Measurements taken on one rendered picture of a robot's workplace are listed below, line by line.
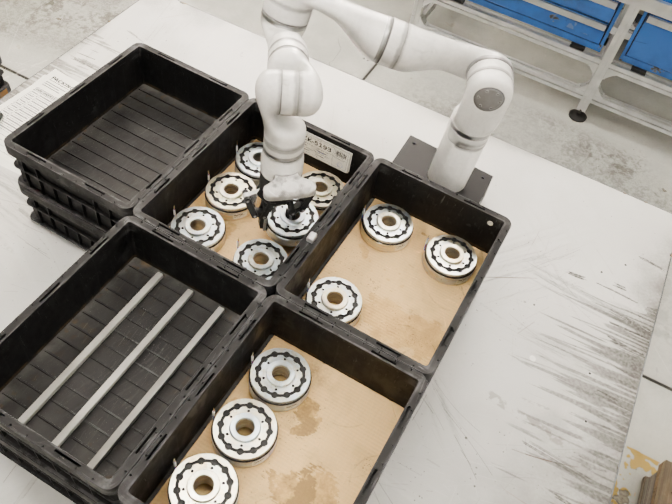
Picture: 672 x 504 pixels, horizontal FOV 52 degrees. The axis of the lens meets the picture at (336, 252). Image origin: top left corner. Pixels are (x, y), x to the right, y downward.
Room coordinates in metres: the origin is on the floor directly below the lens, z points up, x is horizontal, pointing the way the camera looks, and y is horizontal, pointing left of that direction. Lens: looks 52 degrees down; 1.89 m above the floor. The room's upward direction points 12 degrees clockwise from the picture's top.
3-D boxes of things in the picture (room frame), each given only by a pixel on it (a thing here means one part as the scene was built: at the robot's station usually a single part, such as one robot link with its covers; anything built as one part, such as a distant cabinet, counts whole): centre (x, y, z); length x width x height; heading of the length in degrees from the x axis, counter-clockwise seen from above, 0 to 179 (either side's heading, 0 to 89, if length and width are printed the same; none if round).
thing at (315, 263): (0.79, -0.12, 0.87); 0.40 x 0.30 x 0.11; 160
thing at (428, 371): (0.79, -0.12, 0.92); 0.40 x 0.30 x 0.02; 160
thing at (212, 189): (0.91, 0.23, 0.86); 0.10 x 0.10 x 0.01
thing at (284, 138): (0.85, 0.13, 1.14); 0.09 x 0.07 x 0.15; 102
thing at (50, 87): (1.15, 0.76, 0.70); 0.33 x 0.23 x 0.01; 162
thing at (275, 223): (0.86, 0.10, 0.88); 0.10 x 0.10 x 0.01
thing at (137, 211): (0.89, 0.17, 0.92); 0.40 x 0.30 x 0.02; 160
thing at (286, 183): (0.83, 0.12, 1.05); 0.11 x 0.09 x 0.06; 25
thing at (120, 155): (0.99, 0.45, 0.87); 0.40 x 0.30 x 0.11; 160
